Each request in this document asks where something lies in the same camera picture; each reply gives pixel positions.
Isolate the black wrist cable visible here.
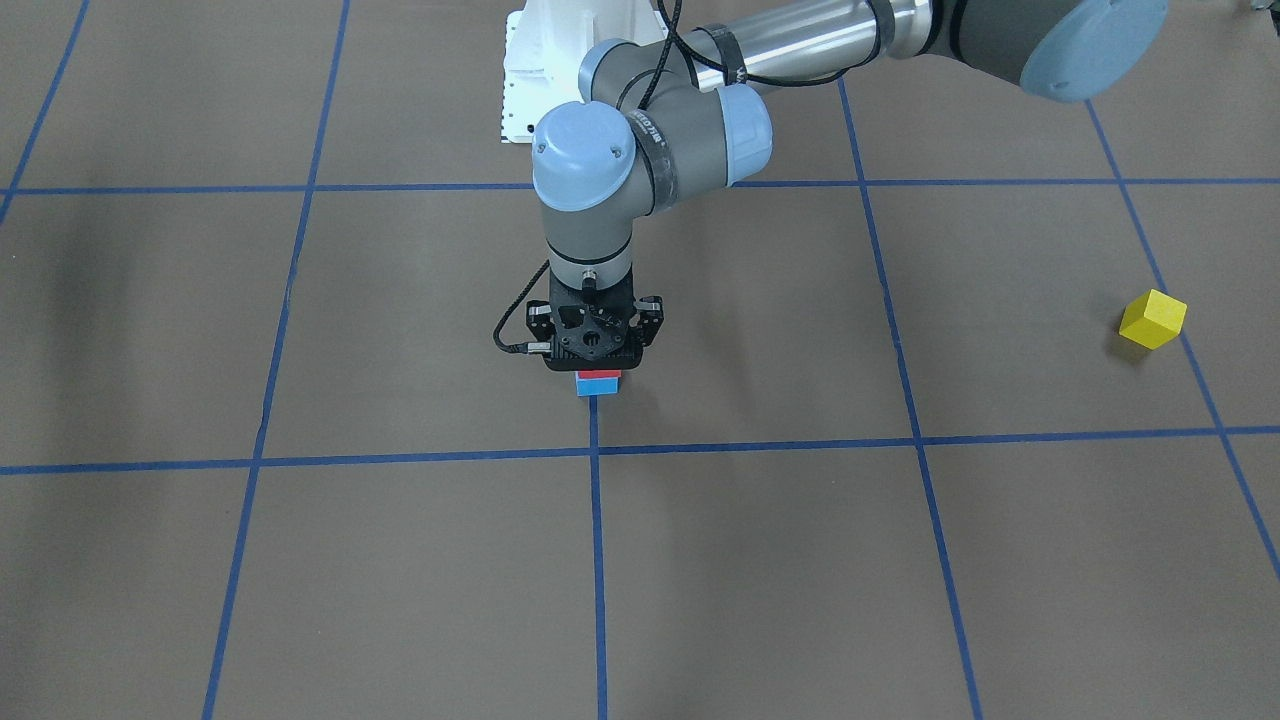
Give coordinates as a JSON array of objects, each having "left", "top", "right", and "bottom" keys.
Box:
[{"left": 492, "top": 263, "right": 553, "bottom": 357}]

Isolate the blue cube block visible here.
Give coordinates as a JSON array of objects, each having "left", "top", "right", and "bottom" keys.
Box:
[{"left": 575, "top": 378, "right": 620, "bottom": 397}]

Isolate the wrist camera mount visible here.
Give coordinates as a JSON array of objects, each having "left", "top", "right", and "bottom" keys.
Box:
[{"left": 543, "top": 304, "right": 644, "bottom": 372}]

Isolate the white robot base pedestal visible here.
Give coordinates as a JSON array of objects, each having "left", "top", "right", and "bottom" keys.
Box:
[{"left": 499, "top": 1, "right": 666, "bottom": 143}]

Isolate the yellow cube block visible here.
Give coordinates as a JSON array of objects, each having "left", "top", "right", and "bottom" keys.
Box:
[{"left": 1117, "top": 290, "right": 1188, "bottom": 350}]

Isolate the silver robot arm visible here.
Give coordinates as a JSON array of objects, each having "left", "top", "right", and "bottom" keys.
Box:
[{"left": 500, "top": 1, "right": 1169, "bottom": 372}]

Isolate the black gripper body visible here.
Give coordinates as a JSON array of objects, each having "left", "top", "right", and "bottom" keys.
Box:
[{"left": 526, "top": 275, "right": 666, "bottom": 346}]

